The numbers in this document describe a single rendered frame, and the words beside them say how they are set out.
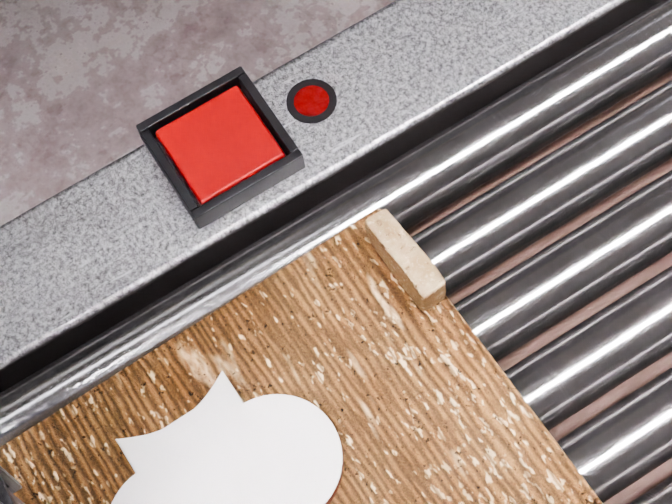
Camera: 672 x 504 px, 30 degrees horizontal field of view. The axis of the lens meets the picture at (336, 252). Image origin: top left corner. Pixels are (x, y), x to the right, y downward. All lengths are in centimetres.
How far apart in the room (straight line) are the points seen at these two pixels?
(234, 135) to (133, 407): 18
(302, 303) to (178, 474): 12
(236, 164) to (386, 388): 17
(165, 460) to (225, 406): 4
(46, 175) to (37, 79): 16
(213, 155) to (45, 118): 116
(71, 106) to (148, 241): 116
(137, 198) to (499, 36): 25
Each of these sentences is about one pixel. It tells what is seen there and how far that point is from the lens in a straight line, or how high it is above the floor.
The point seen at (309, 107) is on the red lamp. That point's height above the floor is 92.
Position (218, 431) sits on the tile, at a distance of 69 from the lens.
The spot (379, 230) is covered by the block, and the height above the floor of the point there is 96.
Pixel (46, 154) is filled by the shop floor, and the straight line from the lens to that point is 189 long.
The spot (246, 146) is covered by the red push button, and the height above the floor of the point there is 93.
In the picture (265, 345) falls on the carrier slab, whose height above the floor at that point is 94.
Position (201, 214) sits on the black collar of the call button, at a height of 93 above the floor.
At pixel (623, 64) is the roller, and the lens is 81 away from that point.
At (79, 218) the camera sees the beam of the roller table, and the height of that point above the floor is 91.
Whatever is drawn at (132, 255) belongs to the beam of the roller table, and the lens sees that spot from 77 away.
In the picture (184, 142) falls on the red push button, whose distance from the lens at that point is 78.
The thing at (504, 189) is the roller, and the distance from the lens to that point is 76.
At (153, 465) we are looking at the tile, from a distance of 69.
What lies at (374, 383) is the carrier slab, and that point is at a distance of 70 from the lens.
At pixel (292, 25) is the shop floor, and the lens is 192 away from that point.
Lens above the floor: 160
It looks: 67 degrees down
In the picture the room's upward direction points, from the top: 10 degrees counter-clockwise
